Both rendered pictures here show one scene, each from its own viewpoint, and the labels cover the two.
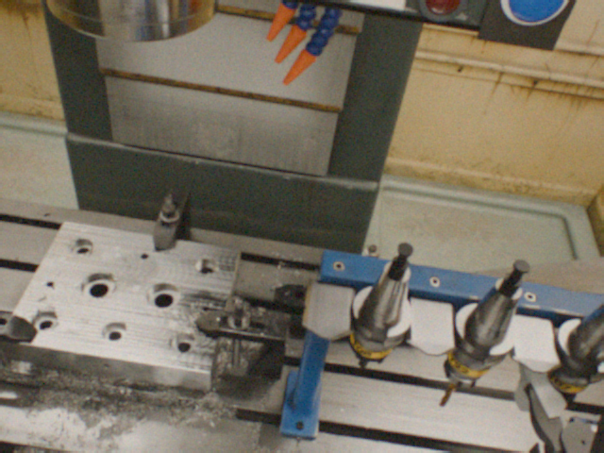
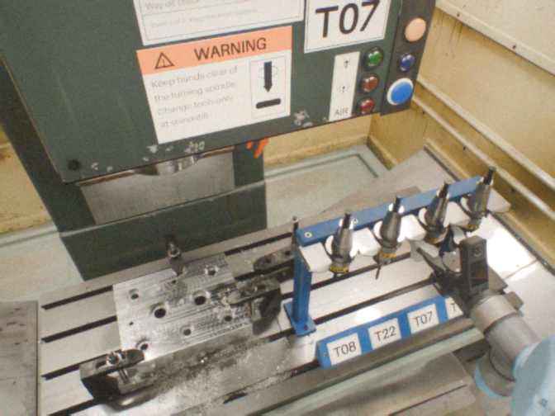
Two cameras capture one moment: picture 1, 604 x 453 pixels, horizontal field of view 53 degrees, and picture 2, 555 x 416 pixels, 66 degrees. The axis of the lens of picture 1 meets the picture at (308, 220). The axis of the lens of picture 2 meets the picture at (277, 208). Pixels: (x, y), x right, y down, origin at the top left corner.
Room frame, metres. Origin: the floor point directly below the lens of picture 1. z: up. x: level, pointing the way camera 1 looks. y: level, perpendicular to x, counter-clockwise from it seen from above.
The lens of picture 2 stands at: (-0.07, 0.22, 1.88)
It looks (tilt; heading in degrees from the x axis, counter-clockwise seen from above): 45 degrees down; 340
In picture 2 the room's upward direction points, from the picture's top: straight up
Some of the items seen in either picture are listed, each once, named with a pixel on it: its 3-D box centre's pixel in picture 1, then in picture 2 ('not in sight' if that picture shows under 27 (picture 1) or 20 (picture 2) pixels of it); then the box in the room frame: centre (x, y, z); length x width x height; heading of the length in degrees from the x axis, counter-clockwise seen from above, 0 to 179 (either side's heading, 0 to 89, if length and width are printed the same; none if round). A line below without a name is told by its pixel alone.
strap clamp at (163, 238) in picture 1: (171, 227); (175, 258); (0.69, 0.23, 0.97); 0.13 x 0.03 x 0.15; 1
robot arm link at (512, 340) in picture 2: not in sight; (520, 351); (0.11, -0.32, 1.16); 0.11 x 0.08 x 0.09; 1
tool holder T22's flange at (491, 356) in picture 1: (481, 334); (388, 235); (0.40, -0.20, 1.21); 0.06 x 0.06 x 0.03
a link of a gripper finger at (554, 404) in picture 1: (528, 391); (417, 251); (0.37, -0.27, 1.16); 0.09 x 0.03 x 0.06; 25
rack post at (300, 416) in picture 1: (314, 351); (301, 284); (0.45, -0.04, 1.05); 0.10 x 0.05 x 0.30; 1
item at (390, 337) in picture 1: (380, 316); (340, 249); (0.40, -0.09, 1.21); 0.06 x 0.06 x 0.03
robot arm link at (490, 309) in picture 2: not in sight; (492, 313); (0.19, -0.32, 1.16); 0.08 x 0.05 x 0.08; 91
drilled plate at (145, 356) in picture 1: (132, 300); (181, 309); (0.54, 0.24, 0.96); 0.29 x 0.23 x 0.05; 91
